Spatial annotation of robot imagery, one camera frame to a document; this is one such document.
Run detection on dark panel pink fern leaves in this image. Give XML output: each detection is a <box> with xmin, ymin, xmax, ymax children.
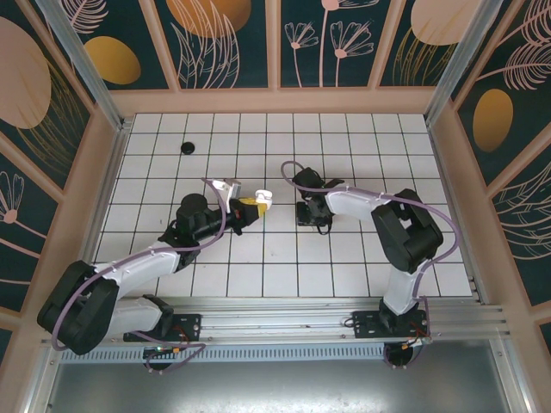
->
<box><xmin>486</xmin><ymin>141</ymin><xmax>551</xmax><ymax>309</ymax></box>

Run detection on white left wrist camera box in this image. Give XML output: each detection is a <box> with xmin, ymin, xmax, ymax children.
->
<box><xmin>213</xmin><ymin>178</ymin><xmax>243</xmax><ymax>202</ymax></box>

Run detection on dark panel flower outlines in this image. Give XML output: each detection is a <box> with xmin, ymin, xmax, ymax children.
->
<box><xmin>278</xmin><ymin>0</ymin><xmax>408</xmax><ymax>90</ymax></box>

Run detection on grey slotted cable duct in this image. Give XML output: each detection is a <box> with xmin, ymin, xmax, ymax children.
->
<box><xmin>58</xmin><ymin>346</ymin><xmax>388</xmax><ymax>366</ymax></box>

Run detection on white earbud charging case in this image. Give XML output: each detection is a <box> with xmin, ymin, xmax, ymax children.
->
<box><xmin>253</xmin><ymin>188</ymin><xmax>276</xmax><ymax>212</ymax></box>

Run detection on aluminium side rail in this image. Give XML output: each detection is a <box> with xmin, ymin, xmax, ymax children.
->
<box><xmin>424</xmin><ymin>120</ymin><xmax>490</xmax><ymax>305</ymax></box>
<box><xmin>64</xmin><ymin>118</ymin><xmax>133</xmax><ymax>313</ymax></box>

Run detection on black round base connector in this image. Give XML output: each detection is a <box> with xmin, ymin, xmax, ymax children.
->
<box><xmin>141</xmin><ymin>348</ymin><xmax>177</xmax><ymax>375</ymax></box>
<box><xmin>382</xmin><ymin>342</ymin><xmax>422</xmax><ymax>371</ymax></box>

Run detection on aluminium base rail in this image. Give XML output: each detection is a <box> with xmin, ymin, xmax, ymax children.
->
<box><xmin>42</xmin><ymin>296</ymin><xmax>511</xmax><ymax>343</ymax></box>

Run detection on dark panel pale disc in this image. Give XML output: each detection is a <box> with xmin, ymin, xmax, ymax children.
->
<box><xmin>377</xmin><ymin>0</ymin><xmax>492</xmax><ymax>89</ymax></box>

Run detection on dark panel leaf outlines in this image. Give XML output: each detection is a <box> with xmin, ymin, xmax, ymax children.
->
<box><xmin>153</xmin><ymin>0</ymin><xmax>276</xmax><ymax>90</ymax></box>

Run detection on grey metal sheet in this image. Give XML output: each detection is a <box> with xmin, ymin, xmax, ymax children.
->
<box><xmin>25</xmin><ymin>339</ymin><xmax>530</xmax><ymax>413</ymax></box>

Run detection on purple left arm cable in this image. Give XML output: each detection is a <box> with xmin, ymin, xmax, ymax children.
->
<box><xmin>51</xmin><ymin>176</ymin><xmax>227</xmax><ymax>374</ymax></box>

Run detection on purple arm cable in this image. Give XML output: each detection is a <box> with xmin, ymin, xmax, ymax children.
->
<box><xmin>51</xmin><ymin>176</ymin><xmax>227</xmax><ymax>374</ymax></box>
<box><xmin>280</xmin><ymin>160</ymin><xmax>460</xmax><ymax>345</ymax></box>

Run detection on dark panel large pink disc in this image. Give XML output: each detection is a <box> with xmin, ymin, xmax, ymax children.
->
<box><xmin>0</xmin><ymin>0</ymin><xmax>96</xmax><ymax>193</ymax></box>

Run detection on aluminium corner post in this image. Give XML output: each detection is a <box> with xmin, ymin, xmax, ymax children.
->
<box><xmin>424</xmin><ymin>0</ymin><xmax>494</xmax><ymax>126</ymax></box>
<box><xmin>36</xmin><ymin>0</ymin><xmax>130</xmax><ymax>130</ymax></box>

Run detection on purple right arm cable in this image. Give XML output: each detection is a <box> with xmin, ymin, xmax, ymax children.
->
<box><xmin>280</xmin><ymin>160</ymin><xmax>460</xmax><ymax>345</ymax></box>

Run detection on dark panel small orange oval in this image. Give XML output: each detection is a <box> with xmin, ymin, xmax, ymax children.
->
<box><xmin>64</xmin><ymin>0</ymin><xmax>178</xmax><ymax>91</ymax></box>

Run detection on dark panel single pink flower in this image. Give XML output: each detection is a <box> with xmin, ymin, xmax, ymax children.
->
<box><xmin>0</xmin><ymin>128</ymin><xmax>65</xmax><ymax>315</ymax></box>

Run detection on dark panel oval and fern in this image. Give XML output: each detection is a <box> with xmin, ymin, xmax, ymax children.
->
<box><xmin>449</xmin><ymin>0</ymin><xmax>551</xmax><ymax>188</ymax></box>

